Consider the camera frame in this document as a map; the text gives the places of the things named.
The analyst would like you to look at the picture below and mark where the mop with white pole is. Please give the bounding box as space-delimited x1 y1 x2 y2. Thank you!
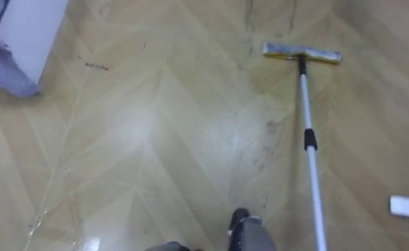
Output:
262 42 343 251

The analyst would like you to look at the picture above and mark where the grey bed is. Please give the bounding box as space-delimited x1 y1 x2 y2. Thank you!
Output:
0 0 69 98

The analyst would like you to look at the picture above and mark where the white flat object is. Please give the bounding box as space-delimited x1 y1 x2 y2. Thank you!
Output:
389 195 409 221

